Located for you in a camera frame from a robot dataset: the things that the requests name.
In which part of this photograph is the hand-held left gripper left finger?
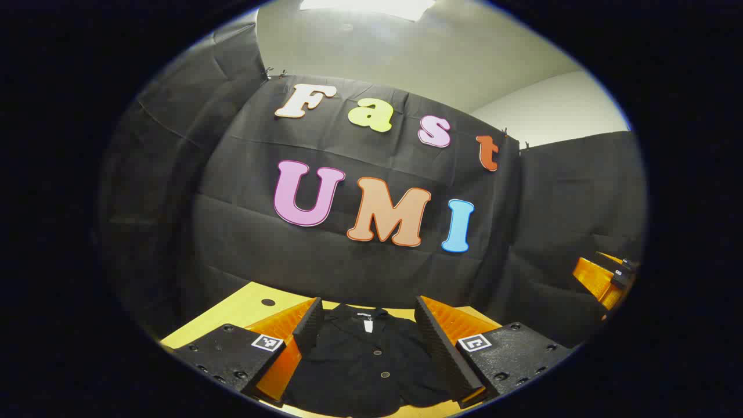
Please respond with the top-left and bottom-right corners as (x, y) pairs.
(172, 297), (324, 406)

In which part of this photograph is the black button shirt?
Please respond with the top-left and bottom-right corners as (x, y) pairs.
(283, 303), (465, 417)

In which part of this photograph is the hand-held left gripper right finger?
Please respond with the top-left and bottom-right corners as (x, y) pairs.
(414, 295), (576, 409)

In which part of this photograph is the ceiling light panel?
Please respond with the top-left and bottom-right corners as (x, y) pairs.
(299, 0), (437, 22)

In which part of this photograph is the black backdrop cloth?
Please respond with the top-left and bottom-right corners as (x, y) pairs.
(96, 20), (648, 349)

